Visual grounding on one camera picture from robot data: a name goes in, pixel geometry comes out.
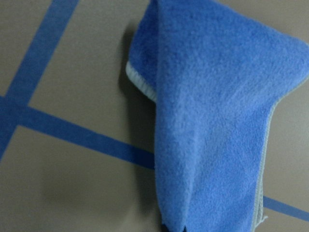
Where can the blue microfiber towel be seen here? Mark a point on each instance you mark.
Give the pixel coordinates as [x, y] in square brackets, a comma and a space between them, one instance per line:
[216, 77]

